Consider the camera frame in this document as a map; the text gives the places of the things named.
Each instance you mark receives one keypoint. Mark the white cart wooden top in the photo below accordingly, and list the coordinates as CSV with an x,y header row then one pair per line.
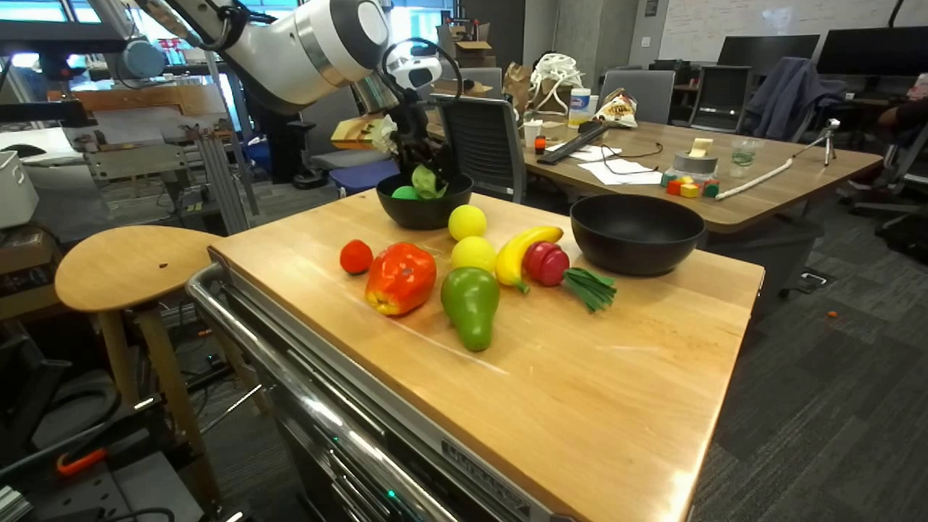
x,y
329,460

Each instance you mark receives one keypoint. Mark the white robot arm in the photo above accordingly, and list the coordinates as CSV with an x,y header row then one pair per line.
x,y
291,47

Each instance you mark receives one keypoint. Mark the white plastic bottle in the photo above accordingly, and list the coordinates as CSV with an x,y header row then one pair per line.
x,y
581,105

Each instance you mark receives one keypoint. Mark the green toy pear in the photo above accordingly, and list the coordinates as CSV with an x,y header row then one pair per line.
x,y
470,305

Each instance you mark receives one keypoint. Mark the beige cloth bag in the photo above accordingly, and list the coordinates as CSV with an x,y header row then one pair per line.
x,y
619,111

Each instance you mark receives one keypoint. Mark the grey fabric office chair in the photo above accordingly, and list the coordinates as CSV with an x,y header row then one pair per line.
x,y
639,92

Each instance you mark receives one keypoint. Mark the white plastic bin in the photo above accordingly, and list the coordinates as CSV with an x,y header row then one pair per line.
x,y
16,191

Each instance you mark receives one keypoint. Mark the black flat bar device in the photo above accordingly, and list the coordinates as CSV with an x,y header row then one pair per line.
x,y
575,144

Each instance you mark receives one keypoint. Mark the green toy ball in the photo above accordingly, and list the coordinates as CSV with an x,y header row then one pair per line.
x,y
403,194

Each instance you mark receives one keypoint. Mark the red toy radish green leaves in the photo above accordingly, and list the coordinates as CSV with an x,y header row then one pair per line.
x,y
546,265

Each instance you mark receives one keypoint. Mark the yellow toy banana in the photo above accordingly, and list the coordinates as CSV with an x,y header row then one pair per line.
x,y
516,255

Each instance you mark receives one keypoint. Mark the green toy block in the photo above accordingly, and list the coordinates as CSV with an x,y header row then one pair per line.
x,y
712,194

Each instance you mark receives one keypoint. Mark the small silver tripod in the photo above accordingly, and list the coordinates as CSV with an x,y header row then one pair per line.
x,y
828,136

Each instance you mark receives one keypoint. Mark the round wooden stool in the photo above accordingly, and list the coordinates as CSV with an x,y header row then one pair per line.
x,y
125,265

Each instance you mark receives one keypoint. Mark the wooden office desk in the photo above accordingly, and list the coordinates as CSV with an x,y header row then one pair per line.
x,y
831,163

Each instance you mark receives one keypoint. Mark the yellow toy block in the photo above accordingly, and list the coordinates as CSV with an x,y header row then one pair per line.
x,y
691,191

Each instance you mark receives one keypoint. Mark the chair with blue jacket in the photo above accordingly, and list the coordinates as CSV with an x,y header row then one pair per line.
x,y
786,97

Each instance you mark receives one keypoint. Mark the yellow toy lemon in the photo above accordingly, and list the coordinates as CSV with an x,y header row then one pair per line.
x,y
467,223
474,255

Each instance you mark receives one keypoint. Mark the black computer monitor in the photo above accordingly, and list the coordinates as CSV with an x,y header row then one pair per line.
x,y
873,47
768,54

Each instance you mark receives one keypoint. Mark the grey mesh office chair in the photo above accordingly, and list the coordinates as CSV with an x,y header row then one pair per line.
x,y
481,147

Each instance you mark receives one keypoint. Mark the red toy block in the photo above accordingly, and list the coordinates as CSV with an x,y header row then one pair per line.
x,y
673,188

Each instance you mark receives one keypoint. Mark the black bowl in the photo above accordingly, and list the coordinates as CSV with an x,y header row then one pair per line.
x,y
425,217
639,249

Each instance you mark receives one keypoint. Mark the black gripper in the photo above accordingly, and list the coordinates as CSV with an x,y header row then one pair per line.
x,y
420,133

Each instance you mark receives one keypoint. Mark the white paper sheets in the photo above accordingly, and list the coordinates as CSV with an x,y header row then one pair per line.
x,y
623,172

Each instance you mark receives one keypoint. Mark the light green toy cabbage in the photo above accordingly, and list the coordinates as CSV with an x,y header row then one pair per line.
x,y
425,181

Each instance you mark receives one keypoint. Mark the thin white rod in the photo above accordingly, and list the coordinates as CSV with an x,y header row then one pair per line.
x,y
758,181

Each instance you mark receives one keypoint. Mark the clear plastic container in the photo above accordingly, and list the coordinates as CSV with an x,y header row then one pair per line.
x,y
696,163

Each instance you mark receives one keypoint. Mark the grey metal frame workbench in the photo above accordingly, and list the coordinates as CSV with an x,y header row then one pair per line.
x,y
146,160

